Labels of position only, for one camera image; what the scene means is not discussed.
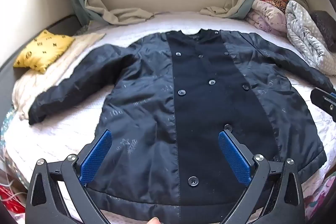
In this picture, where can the pink floral sheet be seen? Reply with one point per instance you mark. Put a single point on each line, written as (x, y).
(320, 197)

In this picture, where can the teal floral bed sheet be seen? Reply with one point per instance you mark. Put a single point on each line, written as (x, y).
(13, 148)

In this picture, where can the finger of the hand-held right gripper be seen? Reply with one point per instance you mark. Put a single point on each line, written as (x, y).
(321, 99)

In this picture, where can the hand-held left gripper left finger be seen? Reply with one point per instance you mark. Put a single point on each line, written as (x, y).
(95, 158)

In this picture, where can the white quilted bedspread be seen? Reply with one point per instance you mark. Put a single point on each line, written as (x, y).
(78, 132)

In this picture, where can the dark navy buttoned jacket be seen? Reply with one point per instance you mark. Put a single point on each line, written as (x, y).
(204, 108)

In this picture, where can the yellow printed pillow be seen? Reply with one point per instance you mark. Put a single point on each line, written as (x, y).
(42, 52)

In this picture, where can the beige blanket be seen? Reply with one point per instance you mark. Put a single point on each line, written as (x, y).
(65, 66)

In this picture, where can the orange patterned cloth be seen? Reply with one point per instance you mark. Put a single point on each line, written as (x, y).
(275, 1)

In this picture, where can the pink floral quilt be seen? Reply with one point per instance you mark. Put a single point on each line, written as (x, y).
(267, 16)

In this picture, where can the grey polka-dot quilt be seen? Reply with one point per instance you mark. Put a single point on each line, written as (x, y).
(304, 37)

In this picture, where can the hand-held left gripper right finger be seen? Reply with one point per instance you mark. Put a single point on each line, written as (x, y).
(233, 158)

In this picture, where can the dark grey fuzzy cloth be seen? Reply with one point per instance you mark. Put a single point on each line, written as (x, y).
(325, 27)

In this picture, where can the person's left hand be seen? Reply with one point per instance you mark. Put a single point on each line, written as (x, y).
(154, 220)

